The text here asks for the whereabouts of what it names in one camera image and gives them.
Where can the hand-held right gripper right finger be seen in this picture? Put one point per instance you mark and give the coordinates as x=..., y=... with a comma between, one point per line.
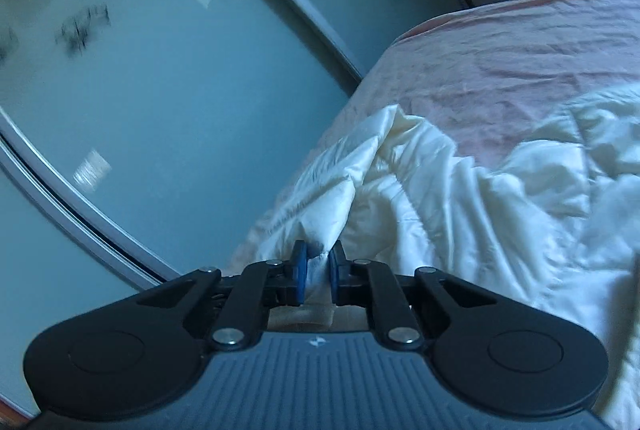
x=334, y=271

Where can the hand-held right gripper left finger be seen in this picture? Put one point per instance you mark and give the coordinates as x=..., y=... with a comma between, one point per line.
x=299, y=271

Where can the white puffer jacket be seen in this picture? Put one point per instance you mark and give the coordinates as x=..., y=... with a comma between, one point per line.
x=450, y=220

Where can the sliding mirror wardrobe door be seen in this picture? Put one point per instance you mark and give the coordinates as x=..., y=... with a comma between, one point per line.
x=175, y=110

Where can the bed with pink sheet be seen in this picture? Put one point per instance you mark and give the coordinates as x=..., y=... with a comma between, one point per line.
x=500, y=60

